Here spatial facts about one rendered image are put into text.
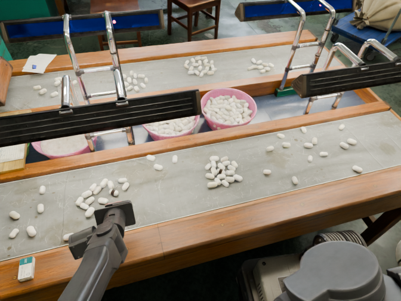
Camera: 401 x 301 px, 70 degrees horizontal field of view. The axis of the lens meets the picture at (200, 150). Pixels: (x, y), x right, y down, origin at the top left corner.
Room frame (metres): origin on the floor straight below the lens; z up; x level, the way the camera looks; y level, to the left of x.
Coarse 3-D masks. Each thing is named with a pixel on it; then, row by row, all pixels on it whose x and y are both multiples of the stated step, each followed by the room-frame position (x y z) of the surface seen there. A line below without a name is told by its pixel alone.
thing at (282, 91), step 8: (288, 0) 1.40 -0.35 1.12; (320, 0) 1.43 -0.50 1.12; (296, 8) 1.33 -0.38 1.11; (328, 8) 1.35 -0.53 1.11; (304, 16) 1.28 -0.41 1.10; (328, 24) 1.32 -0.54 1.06; (296, 32) 1.28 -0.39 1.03; (328, 32) 1.32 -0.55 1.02; (296, 40) 1.27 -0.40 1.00; (320, 40) 1.33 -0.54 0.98; (296, 48) 1.27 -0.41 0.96; (320, 48) 1.32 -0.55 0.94; (288, 64) 1.27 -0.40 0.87; (312, 64) 1.32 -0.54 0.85; (288, 72) 1.27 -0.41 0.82; (280, 88) 1.27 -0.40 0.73; (288, 88) 1.29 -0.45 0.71; (280, 96) 1.27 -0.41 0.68
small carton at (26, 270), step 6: (24, 258) 0.28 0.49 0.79; (30, 258) 0.28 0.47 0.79; (24, 264) 0.26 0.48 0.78; (30, 264) 0.27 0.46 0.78; (18, 270) 0.25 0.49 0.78; (24, 270) 0.25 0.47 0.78; (30, 270) 0.25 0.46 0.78; (18, 276) 0.23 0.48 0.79; (24, 276) 0.23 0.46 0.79; (30, 276) 0.23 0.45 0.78
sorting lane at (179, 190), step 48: (240, 144) 0.83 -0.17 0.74; (336, 144) 0.88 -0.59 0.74; (384, 144) 0.90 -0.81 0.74; (0, 192) 0.52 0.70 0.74; (48, 192) 0.53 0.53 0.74; (144, 192) 0.56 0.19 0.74; (192, 192) 0.57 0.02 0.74; (240, 192) 0.59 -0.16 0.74; (0, 240) 0.35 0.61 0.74; (48, 240) 0.36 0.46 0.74
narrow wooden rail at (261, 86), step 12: (300, 72) 1.37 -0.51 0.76; (204, 84) 1.20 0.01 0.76; (216, 84) 1.21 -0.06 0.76; (228, 84) 1.22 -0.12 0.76; (240, 84) 1.22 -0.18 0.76; (252, 84) 1.24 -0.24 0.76; (264, 84) 1.26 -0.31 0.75; (276, 84) 1.28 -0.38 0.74; (288, 84) 1.31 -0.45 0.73; (132, 96) 1.07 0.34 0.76; (252, 96) 1.24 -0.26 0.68; (36, 108) 0.94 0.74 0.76; (48, 108) 0.94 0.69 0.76
